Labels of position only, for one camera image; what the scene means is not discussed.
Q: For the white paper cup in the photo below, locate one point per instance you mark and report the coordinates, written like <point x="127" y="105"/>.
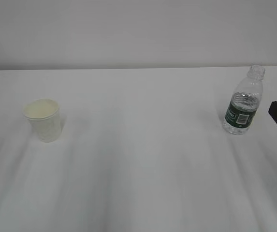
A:
<point x="43" y="115"/>

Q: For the clear water bottle green label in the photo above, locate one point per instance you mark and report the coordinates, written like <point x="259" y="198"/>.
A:
<point x="245" y="102"/>

